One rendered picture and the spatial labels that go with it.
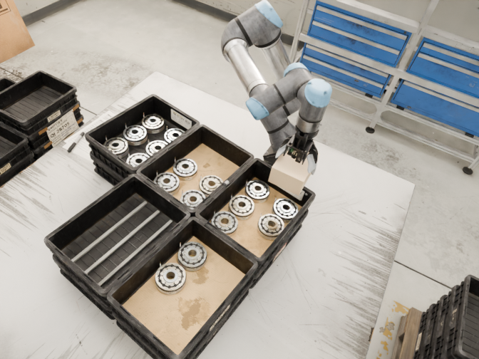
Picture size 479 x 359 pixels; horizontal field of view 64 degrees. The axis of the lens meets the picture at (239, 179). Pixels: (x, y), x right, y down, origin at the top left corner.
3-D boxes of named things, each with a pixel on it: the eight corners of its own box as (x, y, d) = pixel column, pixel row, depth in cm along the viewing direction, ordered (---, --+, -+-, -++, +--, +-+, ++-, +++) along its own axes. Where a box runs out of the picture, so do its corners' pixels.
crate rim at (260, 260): (255, 159, 162) (256, 156, 160) (316, 197, 152) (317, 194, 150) (192, 218, 139) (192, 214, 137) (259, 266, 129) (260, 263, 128)
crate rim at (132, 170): (153, 97, 181) (153, 92, 179) (201, 127, 172) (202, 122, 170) (83, 138, 158) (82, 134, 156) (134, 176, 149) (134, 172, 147)
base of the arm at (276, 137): (280, 135, 192) (270, 120, 189) (305, 128, 182) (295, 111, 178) (267, 153, 183) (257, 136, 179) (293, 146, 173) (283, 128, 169)
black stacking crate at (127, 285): (192, 233, 146) (192, 216, 137) (254, 279, 136) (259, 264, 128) (110, 311, 123) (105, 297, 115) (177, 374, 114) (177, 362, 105)
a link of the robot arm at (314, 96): (325, 74, 112) (338, 92, 107) (315, 104, 120) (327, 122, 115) (301, 77, 109) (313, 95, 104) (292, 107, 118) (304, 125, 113)
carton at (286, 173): (285, 154, 146) (289, 140, 141) (314, 167, 143) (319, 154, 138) (268, 181, 136) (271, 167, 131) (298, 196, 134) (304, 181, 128)
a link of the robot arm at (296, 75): (269, 75, 119) (283, 96, 113) (301, 55, 118) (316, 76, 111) (277, 90, 126) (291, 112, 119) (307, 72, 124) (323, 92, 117)
